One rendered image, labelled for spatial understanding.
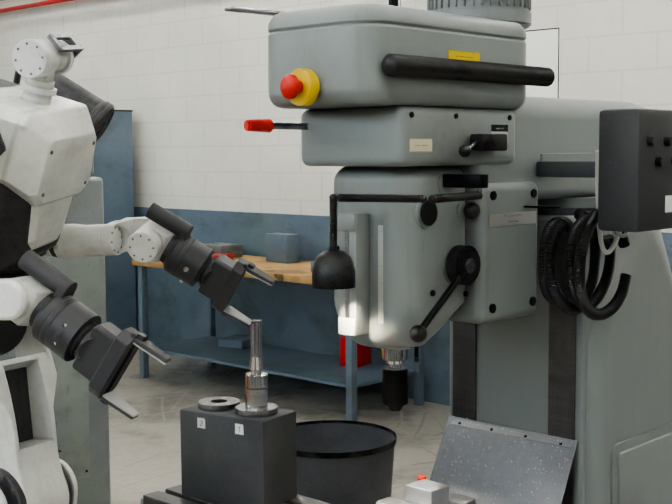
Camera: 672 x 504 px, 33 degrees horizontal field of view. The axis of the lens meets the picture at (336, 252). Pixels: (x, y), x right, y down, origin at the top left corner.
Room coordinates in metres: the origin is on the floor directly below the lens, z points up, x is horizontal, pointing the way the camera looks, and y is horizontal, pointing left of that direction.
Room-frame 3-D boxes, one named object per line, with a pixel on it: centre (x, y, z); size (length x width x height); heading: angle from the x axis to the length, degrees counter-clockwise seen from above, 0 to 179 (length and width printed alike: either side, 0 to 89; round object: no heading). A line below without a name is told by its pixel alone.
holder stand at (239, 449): (2.33, 0.21, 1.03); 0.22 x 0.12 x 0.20; 57
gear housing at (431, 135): (2.03, -0.14, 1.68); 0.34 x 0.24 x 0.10; 137
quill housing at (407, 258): (2.01, -0.11, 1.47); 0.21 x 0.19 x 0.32; 47
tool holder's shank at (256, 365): (2.30, 0.17, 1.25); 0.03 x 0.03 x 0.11
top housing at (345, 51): (2.01, -0.12, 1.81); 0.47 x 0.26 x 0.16; 137
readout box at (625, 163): (1.99, -0.56, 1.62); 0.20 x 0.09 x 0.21; 137
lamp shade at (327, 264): (1.83, 0.00, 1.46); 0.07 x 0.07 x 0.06
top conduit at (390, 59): (1.93, -0.24, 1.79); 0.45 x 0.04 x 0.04; 137
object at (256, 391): (2.30, 0.17, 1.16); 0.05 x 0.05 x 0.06
